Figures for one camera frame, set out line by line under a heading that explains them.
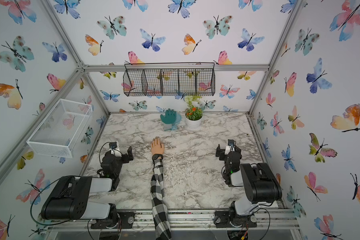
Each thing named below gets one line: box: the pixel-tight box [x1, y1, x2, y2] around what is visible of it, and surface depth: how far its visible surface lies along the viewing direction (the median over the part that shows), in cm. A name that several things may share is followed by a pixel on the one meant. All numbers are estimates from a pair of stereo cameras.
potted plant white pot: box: [185, 95, 204, 130], surface depth 106 cm
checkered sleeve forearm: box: [150, 159, 172, 240], surface depth 75 cm
